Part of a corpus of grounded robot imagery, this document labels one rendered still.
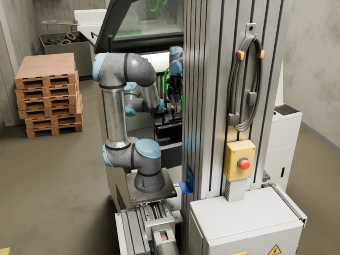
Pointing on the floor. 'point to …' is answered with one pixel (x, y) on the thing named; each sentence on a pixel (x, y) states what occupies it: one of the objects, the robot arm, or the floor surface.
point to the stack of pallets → (49, 93)
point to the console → (281, 145)
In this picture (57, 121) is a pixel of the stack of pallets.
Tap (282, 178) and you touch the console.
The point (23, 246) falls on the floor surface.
